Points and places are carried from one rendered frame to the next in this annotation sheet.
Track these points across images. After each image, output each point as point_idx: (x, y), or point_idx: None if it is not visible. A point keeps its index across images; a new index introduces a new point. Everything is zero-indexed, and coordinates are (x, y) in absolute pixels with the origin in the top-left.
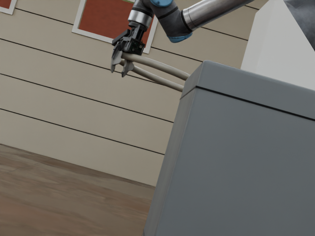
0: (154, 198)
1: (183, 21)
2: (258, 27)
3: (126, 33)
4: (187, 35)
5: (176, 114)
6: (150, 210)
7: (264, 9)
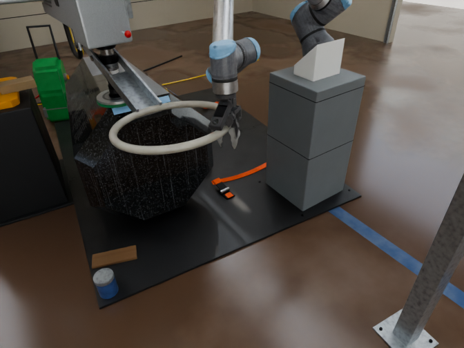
0: (322, 141)
1: None
2: (329, 52)
3: (231, 106)
4: None
5: (318, 108)
6: (318, 147)
7: (331, 44)
